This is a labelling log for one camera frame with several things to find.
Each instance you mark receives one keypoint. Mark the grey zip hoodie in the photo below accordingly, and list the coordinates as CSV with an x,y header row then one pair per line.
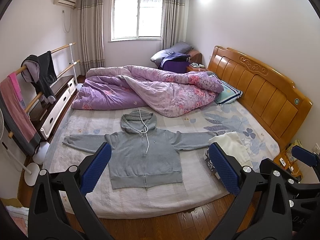
x,y
142,154

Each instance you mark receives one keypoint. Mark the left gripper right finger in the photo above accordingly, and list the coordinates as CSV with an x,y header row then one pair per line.
x,y
242,182

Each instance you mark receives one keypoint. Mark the far wooden nightstand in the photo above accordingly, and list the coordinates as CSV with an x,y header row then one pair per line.
x,y
196,67

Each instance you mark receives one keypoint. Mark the black grey hanging jacket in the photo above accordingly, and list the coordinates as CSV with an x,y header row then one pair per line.
x,y
41,74

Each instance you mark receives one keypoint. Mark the white standing fan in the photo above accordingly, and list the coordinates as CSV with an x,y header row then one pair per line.
x,y
31,171

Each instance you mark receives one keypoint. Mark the wooden headboard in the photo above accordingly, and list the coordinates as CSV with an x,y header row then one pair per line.
x,y
271,97

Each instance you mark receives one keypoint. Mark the purple floral duvet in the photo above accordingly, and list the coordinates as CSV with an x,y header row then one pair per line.
x,y
168,93

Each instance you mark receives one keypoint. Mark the window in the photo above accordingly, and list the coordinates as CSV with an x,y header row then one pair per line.
x,y
136,19

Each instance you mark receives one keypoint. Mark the left grey curtain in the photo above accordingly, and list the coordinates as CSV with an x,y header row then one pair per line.
x,y
89,30

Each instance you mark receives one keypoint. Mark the grey pillow on chair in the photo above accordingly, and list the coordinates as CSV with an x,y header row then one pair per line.
x,y
180,47

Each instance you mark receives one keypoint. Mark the white drawer cabinet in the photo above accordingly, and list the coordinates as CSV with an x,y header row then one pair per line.
x,y
45,115

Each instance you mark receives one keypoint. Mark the wooden nightstand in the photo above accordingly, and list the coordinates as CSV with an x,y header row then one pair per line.
x,y
287,161
196,67

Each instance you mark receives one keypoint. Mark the wooden clothes rack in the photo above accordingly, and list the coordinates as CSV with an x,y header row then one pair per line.
x,y
71,66

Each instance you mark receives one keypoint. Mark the grey curtain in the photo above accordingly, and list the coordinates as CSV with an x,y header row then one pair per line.
x,y
174,25
89,30

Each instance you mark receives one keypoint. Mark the purple cloth on chair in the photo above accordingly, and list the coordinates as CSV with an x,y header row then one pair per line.
x,y
175,62

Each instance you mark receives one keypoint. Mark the white folded garment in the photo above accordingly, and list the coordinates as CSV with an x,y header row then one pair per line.
x,y
231,144

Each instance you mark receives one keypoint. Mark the cardboard box with cloth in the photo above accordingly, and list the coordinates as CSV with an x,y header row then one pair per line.
x,y
18,213

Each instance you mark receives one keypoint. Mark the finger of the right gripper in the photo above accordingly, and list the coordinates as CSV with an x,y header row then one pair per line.
x,y
308,158

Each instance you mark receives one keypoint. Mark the right grey curtain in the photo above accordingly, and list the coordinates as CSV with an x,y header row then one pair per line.
x,y
174,25

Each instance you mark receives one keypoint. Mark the near wooden nightstand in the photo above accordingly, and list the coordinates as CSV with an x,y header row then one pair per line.
x,y
287,161

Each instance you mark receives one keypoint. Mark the teal striped pillow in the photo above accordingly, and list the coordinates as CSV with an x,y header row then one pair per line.
x,y
228,95

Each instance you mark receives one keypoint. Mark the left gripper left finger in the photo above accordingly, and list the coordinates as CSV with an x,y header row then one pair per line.
x,y
47,218

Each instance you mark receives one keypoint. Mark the pink grey hanging towel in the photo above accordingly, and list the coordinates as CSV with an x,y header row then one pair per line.
x,y
16,120

